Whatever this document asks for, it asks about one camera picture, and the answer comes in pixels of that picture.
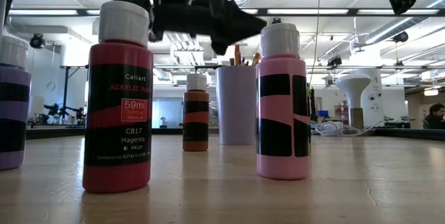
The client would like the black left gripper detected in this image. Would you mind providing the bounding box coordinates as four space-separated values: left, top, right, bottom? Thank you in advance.
152 0 267 56

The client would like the small brown paint bottle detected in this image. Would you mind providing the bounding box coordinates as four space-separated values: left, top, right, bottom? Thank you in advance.
181 73 211 152

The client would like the lavender plastic cup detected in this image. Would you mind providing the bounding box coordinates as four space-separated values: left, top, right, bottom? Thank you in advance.
215 65 258 146

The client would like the small pink paint bottle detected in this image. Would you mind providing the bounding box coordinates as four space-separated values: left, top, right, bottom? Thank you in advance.
255 22 313 181

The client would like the small magenta paint bottle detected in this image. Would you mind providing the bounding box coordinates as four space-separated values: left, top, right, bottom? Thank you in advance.
82 1 154 194

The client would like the small lavender paint bottle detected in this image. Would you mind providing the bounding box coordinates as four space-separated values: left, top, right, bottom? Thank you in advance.
0 35 32 172

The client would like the black linear ceiling light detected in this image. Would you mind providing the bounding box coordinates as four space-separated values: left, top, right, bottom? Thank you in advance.
0 7 445 17

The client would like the white mushroom lamp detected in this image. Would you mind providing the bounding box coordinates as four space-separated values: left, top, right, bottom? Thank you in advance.
334 73 372 130

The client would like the white printed column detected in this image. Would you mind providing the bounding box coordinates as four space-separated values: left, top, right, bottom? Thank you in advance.
354 67 385 128

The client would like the white lamp cable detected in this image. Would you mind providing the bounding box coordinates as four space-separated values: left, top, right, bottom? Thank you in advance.
311 119 385 138

